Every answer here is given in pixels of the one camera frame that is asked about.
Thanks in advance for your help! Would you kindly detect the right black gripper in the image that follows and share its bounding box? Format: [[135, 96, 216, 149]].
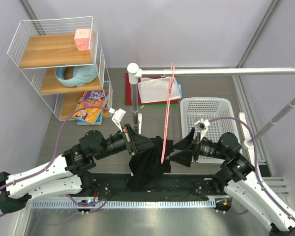
[[169, 127, 227, 167]]

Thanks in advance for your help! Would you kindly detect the white slotted cable duct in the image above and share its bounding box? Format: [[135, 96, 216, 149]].
[[31, 198, 216, 209]]

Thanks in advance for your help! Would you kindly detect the pink cube box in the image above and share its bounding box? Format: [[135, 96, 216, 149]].
[[74, 29, 91, 51]]

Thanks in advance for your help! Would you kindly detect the white plastic laundry basket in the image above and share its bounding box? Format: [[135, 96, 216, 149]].
[[180, 97, 241, 164]]

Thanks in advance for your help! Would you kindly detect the Roald Dahl purple book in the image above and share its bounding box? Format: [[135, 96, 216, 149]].
[[72, 90, 108, 124]]

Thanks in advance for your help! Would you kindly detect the silver clothes rail frame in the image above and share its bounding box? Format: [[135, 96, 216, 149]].
[[127, 63, 295, 148]]

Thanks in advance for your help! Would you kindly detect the light blue cap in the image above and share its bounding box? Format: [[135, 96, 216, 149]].
[[55, 64, 98, 87]]

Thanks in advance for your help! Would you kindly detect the white wire shelf rack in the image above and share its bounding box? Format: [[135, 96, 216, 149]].
[[7, 16, 113, 120]]

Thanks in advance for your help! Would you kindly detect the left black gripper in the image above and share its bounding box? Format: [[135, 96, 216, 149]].
[[94, 123, 157, 160]]

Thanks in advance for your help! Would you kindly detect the green paper sheet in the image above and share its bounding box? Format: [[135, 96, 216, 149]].
[[123, 99, 179, 108]]

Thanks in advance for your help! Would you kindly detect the blue book underneath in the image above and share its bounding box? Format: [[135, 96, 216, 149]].
[[76, 113, 103, 126]]

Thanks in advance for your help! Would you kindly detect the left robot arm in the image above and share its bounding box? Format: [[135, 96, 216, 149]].
[[0, 124, 155, 214]]

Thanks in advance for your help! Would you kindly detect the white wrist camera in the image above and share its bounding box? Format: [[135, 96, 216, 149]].
[[194, 118, 210, 141], [109, 108, 126, 132]]

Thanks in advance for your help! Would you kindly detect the black tank top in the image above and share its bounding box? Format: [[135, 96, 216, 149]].
[[127, 136, 171, 190]]

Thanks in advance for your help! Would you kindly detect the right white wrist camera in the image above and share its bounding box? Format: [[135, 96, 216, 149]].
[[194, 118, 210, 141]]

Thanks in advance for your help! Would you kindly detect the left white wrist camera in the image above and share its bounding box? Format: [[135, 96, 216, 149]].
[[109, 108, 126, 132]]

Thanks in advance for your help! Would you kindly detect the clear plastic sleeve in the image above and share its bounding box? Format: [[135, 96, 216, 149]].
[[138, 77, 182, 103]]

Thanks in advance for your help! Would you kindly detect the dark red paper sheet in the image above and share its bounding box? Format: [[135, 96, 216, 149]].
[[124, 72, 179, 106]]

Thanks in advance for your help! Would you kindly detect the pink wire hanger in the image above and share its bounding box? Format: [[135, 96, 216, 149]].
[[160, 63, 175, 164]]

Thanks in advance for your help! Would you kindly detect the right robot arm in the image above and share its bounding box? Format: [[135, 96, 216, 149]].
[[170, 129, 295, 236]]

